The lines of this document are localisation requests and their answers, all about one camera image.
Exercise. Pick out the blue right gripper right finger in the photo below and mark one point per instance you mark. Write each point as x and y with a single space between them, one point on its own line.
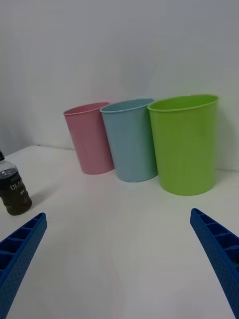
219 251

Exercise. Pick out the small dark drink bottle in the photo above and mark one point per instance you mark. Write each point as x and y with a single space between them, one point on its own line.
15 192

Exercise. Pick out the pink plastic bin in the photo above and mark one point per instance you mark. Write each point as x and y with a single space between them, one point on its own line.
89 139

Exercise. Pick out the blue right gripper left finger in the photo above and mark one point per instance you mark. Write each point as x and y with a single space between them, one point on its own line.
18 256

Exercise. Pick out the pale blue plastic bin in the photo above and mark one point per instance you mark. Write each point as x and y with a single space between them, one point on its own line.
132 144

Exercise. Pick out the green plastic bin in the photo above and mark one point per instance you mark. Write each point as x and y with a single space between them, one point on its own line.
185 149

